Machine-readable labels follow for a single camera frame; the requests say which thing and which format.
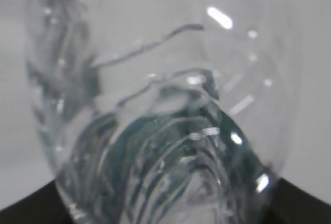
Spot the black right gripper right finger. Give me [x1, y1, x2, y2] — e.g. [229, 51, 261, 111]
[267, 178, 330, 224]

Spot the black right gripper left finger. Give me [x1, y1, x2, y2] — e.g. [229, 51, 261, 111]
[1, 181, 73, 224]

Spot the clear green-label water bottle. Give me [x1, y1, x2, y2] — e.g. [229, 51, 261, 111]
[26, 0, 300, 223]

